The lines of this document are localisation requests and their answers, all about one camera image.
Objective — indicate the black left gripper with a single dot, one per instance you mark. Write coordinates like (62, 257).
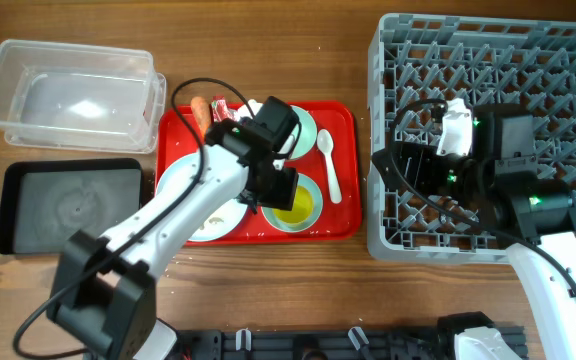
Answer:
(276, 188)

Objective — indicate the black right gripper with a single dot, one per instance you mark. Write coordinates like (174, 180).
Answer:
(405, 167)

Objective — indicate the yellow cup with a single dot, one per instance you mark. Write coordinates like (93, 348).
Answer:
(303, 207)

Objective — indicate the light blue bowl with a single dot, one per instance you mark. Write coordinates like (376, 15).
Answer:
(314, 190)

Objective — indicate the green bowl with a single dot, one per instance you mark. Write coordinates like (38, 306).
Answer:
(302, 138)

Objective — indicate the white plastic spoon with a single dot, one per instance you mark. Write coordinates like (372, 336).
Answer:
(325, 144)

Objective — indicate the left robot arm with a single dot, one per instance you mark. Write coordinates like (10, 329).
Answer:
(104, 290)

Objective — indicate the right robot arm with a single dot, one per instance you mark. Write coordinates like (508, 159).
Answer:
(483, 173)

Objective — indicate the grey-blue dishwasher rack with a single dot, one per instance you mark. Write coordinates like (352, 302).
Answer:
(481, 61)

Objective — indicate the light blue plate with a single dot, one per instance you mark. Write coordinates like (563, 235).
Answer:
(231, 212)

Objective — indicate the food scraps on plate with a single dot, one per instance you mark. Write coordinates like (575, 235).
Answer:
(214, 222)

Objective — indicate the red plastic tray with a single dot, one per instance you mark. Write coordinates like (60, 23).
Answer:
(337, 221)

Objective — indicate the crumpled white tissue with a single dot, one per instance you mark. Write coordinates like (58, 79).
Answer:
(249, 110)

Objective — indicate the red snack wrapper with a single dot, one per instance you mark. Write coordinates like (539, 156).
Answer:
(221, 110)

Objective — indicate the orange carrot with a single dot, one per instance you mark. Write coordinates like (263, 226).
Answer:
(202, 113)

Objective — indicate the black tray bin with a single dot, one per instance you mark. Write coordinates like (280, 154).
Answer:
(43, 203)

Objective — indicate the clear plastic bin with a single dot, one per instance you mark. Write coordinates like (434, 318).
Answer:
(80, 97)

